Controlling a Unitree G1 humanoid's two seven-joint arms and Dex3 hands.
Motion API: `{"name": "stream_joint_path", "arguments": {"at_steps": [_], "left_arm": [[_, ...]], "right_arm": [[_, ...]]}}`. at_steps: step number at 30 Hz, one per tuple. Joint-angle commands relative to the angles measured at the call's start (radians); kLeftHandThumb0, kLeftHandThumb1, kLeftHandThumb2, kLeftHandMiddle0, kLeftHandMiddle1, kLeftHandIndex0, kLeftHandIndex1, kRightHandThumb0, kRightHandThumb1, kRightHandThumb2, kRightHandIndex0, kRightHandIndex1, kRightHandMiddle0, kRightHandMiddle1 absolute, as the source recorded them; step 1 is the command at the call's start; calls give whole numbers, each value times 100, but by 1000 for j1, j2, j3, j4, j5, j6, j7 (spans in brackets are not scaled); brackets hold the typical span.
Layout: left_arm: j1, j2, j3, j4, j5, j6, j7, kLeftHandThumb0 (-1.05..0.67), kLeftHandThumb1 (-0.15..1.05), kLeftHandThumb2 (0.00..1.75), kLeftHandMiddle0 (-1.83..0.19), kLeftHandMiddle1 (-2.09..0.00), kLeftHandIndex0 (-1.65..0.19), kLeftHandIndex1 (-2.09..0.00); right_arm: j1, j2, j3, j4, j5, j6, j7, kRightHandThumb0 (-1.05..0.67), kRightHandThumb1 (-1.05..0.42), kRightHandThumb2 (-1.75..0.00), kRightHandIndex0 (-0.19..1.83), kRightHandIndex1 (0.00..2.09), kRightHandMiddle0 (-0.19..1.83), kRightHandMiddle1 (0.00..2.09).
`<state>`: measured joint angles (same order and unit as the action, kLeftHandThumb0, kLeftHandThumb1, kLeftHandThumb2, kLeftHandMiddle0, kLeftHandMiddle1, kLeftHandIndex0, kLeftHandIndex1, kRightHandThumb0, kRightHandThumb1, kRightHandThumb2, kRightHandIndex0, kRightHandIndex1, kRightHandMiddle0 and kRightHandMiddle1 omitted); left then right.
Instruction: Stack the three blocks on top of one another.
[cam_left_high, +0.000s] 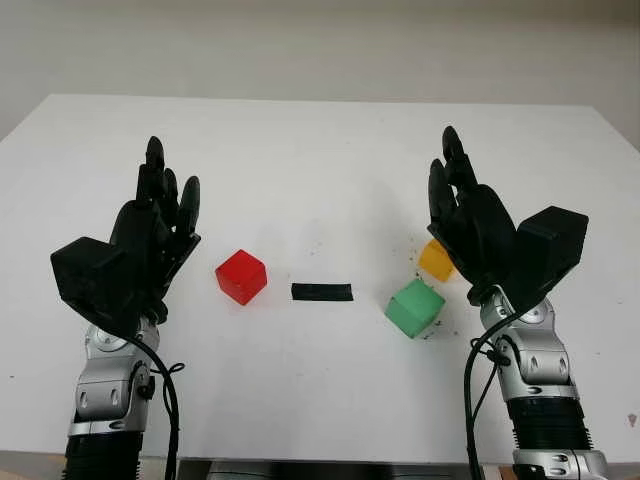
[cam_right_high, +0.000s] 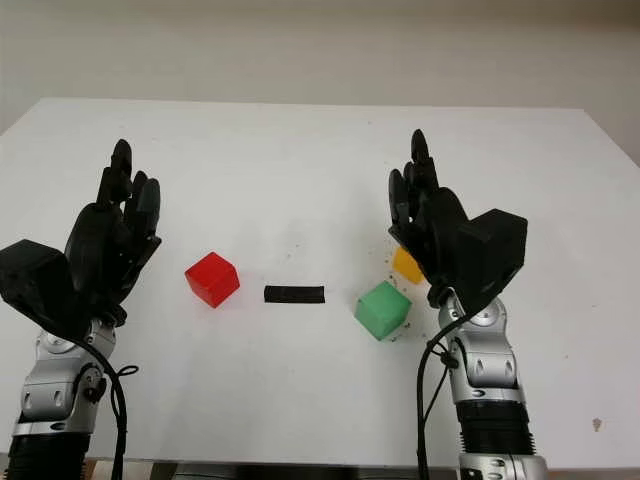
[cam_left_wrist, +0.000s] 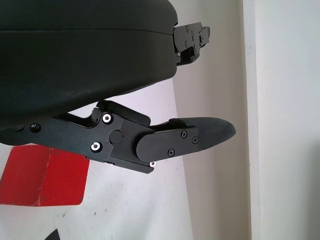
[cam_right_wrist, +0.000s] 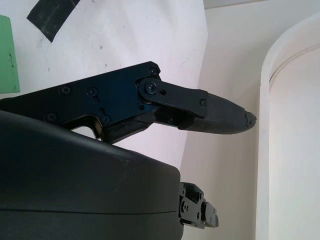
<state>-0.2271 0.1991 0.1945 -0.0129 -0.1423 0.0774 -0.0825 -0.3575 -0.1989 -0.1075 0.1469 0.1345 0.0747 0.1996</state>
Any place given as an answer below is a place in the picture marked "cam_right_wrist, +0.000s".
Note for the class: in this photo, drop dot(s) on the green wooden block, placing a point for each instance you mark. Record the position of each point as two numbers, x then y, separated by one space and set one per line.
7 55

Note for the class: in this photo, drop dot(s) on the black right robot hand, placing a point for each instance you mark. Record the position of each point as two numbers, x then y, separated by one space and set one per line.
75 180

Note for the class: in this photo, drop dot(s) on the black tape mark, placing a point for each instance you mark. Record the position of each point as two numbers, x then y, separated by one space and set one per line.
53 15

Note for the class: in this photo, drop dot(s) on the white round container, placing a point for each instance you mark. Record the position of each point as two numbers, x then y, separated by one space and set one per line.
292 150

